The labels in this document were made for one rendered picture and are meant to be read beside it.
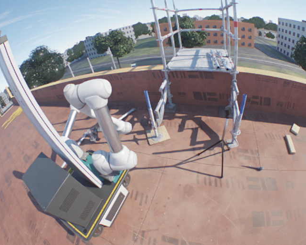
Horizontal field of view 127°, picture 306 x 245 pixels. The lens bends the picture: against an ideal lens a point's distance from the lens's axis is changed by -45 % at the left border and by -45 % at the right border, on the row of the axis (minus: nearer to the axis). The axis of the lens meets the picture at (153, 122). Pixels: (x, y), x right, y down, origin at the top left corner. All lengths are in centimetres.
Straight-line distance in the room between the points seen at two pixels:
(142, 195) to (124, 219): 35
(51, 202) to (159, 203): 105
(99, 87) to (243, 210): 168
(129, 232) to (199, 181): 95
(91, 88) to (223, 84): 201
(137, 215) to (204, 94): 209
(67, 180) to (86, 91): 61
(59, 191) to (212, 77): 236
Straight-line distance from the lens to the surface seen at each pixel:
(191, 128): 212
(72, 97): 92
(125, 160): 108
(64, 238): 204
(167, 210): 153
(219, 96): 249
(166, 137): 200
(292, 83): 276
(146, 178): 170
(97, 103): 85
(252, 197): 171
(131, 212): 161
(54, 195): 102
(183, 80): 240
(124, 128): 125
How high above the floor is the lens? 149
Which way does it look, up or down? 40 degrees down
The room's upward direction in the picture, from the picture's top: 14 degrees counter-clockwise
